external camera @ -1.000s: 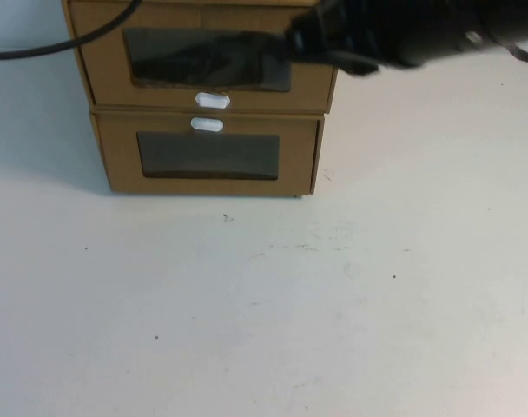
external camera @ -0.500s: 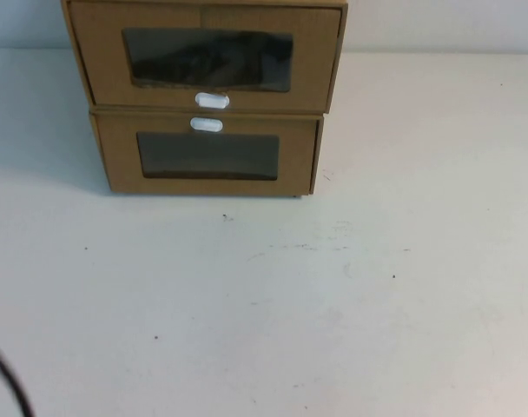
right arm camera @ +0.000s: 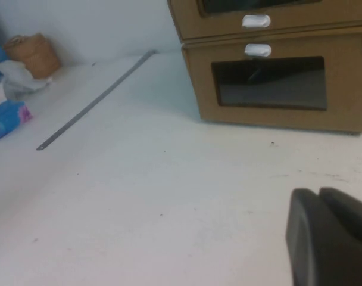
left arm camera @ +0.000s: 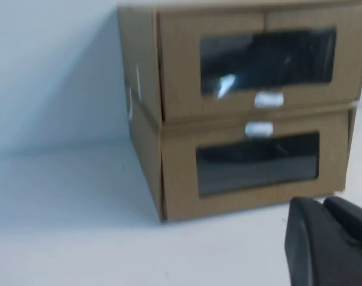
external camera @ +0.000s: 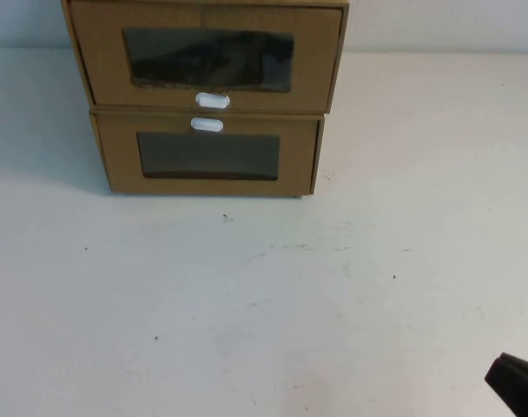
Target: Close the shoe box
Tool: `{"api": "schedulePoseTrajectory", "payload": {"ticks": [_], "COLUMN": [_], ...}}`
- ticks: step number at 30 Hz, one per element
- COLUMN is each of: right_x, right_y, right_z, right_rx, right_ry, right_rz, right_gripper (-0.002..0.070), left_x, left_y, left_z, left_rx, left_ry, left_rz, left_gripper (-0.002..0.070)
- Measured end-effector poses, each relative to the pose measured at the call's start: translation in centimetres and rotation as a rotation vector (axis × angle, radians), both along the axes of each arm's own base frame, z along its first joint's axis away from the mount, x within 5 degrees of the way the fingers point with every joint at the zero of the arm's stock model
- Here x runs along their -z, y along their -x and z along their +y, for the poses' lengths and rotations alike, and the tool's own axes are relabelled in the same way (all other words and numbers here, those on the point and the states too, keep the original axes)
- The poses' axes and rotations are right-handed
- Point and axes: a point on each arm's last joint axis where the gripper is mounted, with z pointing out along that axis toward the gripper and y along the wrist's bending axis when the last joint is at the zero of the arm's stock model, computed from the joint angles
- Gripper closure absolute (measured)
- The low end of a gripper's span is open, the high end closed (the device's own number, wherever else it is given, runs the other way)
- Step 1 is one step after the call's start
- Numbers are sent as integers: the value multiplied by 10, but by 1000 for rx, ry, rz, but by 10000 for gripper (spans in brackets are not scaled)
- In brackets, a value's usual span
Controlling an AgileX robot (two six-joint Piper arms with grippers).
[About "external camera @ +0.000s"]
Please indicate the cardboard shoe box small window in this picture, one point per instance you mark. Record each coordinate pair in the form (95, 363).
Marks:
(120, 165)

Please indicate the cardboard shoe box large window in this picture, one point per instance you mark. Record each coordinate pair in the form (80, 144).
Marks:
(103, 65)

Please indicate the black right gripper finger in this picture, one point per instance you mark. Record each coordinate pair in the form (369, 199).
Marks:
(518, 386)

